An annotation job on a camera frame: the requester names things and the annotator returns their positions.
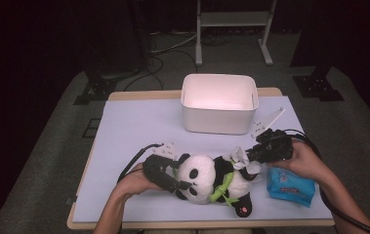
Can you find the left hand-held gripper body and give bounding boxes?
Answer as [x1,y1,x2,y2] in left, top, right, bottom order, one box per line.
[142,141,178,189]

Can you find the blue wet wipes pack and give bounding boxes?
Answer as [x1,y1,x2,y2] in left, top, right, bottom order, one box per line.
[266,166,317,209]

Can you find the left hand-held gripper cable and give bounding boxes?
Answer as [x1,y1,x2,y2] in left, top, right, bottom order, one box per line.
[117,142,165,183]

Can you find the grey floor cable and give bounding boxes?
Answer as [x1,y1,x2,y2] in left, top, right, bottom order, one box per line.
[149,30,200,55]

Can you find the black floor cable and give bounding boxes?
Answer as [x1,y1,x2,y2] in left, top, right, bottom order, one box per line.
[122,48,200,92]

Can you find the person's left hand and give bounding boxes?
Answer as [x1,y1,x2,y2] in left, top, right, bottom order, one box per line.
[116,162,163,196]

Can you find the white metal stand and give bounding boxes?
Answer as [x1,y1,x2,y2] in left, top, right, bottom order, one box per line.
[194,0,278,67]

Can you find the person's right hand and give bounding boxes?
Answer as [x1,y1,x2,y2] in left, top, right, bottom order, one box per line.
[267,139,332,189]

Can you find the black stand base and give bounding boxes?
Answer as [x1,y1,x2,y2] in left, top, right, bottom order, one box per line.
[292,64,345,102]
[73,59,122,106]

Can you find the panda plush toy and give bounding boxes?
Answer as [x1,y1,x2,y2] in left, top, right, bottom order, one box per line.
[172,152,262,218]

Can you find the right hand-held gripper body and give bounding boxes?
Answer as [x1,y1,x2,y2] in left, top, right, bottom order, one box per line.
[250,106,294,163]

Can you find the white wet wipe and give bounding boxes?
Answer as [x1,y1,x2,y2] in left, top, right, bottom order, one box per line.
[230,145,263,176]

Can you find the right hand-held gripper cable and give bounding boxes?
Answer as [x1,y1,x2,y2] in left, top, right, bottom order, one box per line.
[283,129,370,234]

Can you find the hand-held gripper cable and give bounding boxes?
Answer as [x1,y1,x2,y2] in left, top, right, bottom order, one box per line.
[283,129,370,234]
[117,142,165,183]

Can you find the white plastic bin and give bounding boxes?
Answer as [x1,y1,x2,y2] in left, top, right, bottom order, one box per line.
[180,73,260,136]

